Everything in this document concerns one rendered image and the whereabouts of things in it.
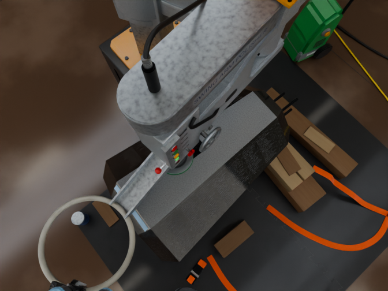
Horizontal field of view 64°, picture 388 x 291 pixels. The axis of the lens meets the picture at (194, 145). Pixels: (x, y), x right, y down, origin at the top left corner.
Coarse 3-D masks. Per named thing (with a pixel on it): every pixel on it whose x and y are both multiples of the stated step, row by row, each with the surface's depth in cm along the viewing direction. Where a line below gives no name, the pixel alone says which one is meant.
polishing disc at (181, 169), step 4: (188, 156) 180; (192, 156) 180; (184, 160) 179; (188, 160) 179; (180, 164) 178; (184, 164) 178; (188, 164) 178; (176, 168) 178; (180, 168) 178; (184, 168) 178; (168, 172) 177; (172, 172) 177; (176, 172) 177; (180, 172) 177
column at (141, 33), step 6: (132, 24) 179; (132, 30) 184; (138, 30) 182; (144, 30) 180; (150, 30) 178; (162, 30) 180; (168, 30) 190; (138, 36) 189; (144, 36) 186; (156, 36) 182; (162, 36) 183; (138, 42) 195; (144, 42) 192; (156, 42) 187; (138, 48) 202; (150, 48) 197
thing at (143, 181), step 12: (156, 156) 166; (144, 168) 167; (168, 168) 161; (132, 180) 166; (144, 180) 166; (156, 180) 160; (120, 192) 164; (132, 192) 167; (144, 192) 161; (120, 204) 168; (132, 204) 166
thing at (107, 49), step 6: (114, 36) 217; (108, 42) 216; (102, 48) 214; (108, 48) 214; (108, 54) 213; (114, 54) 213; (108, 60) 220; (114, 60) 211; (120, 60) 211; (114, 66) 216; (120, 66) 210; (126, 66) 210; (114, 72) 236; (120, 72) 212; (126, 72) 209; (120, 78) 236
